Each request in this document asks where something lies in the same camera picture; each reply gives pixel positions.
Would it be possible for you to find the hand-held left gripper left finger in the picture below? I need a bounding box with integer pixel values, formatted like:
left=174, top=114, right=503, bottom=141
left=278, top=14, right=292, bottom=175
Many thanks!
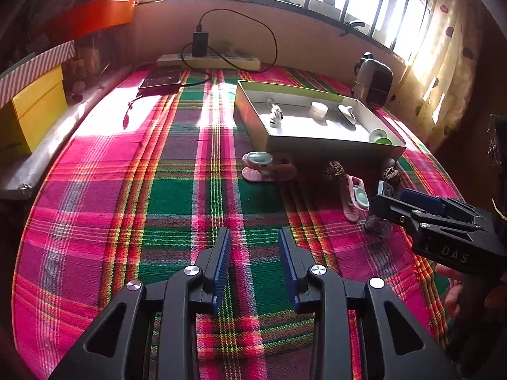
left=48, top=227, right=231, bottom=380

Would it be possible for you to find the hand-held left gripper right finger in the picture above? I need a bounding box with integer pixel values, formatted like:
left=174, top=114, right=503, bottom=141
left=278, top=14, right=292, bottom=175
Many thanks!
left=278, top=227, right=460, bottom=380

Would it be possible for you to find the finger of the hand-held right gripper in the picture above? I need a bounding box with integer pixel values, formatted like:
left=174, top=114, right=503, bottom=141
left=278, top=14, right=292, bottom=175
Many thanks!
left=370, top=194, right=484, bottom=243
left=400, top=189, right=485, bottom=223

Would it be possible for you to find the black flashlight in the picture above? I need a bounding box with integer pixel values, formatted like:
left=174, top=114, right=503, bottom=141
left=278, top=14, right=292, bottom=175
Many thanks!
left=364, top=180, right=395, bottom=239

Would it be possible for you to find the pink clip with mint disc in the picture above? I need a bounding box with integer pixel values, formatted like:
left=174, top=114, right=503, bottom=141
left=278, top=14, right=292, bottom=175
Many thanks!
left=241, top=151, right=297, bottom=183
left=341, top=174, right=370, bottom=222

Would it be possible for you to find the green white cardboard box tray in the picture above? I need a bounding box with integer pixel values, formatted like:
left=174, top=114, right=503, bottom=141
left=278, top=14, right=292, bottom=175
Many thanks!
left=235, top=80, right=407, bottom=167

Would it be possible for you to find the white usb cable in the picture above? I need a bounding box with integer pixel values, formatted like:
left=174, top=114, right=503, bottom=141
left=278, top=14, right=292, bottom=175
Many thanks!
left=266, top=97, right=284, bottom=127

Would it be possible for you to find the person's right hand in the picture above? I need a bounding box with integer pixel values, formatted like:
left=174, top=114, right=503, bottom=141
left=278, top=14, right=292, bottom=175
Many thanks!
left=436, top=263, right=465, bottom=319

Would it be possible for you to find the pink green plaid tablecloth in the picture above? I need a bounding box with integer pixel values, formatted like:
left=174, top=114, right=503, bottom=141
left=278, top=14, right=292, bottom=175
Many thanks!
left=12, top=63, right=468, bottom=380

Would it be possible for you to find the grey portable heater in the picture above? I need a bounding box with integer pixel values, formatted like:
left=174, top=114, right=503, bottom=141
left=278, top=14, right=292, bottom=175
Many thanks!
left=352, top=52, right=394, bottom=108

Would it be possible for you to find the cream spotted curtain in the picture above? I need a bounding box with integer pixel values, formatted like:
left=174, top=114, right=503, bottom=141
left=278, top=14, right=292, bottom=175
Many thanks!
left=408, top=0, right=480, bottom=151

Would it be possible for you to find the dark flat power bank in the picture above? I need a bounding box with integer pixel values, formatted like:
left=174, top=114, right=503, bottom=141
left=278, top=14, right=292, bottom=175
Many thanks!
left=138, top=67, right=187, bottom=96

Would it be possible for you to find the cream power strip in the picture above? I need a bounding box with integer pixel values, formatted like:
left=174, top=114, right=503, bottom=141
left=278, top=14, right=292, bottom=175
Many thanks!
left=156, top=52, right=261, bottom=72

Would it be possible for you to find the black charger adapter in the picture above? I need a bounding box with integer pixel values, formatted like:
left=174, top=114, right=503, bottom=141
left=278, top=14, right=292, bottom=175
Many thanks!
left=192, top=26, right=209, bottom=58

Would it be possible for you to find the yellow cardboard box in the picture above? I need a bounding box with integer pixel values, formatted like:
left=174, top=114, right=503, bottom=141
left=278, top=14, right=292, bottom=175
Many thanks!
left=0, top=65, right=68, bottom=155

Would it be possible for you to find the striped box lid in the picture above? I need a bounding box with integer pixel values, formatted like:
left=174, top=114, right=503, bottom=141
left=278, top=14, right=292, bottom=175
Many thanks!
left=0, top=40, right=76, bottom=107

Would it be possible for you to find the thin red cord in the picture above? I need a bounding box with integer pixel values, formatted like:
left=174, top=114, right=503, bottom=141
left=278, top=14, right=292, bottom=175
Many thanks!
left=123, top=94, right=144, bottom=129

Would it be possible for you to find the dark window handle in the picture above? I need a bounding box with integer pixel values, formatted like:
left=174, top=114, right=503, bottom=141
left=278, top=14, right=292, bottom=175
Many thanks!
left=341, top=20, right=367, bottom=38

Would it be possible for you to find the black charger cable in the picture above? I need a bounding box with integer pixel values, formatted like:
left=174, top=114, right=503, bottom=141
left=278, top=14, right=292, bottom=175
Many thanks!
left=180, top=8, right=278, bottom=88

